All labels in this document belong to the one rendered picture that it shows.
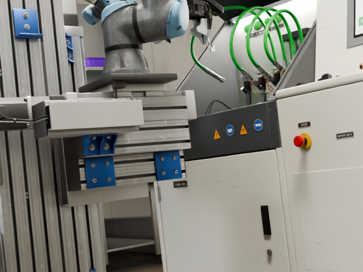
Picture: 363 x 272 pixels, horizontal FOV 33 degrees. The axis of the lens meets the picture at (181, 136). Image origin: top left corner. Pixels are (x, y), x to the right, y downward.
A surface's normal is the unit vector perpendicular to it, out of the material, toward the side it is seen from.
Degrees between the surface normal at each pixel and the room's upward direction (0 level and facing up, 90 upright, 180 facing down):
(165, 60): 90
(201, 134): 90
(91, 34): 90
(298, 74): 90
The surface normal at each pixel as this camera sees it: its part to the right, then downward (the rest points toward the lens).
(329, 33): -0.76, -0.20
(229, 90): 0.65, -0.12
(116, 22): -0.30, -0.04
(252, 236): -0.75, 0.04
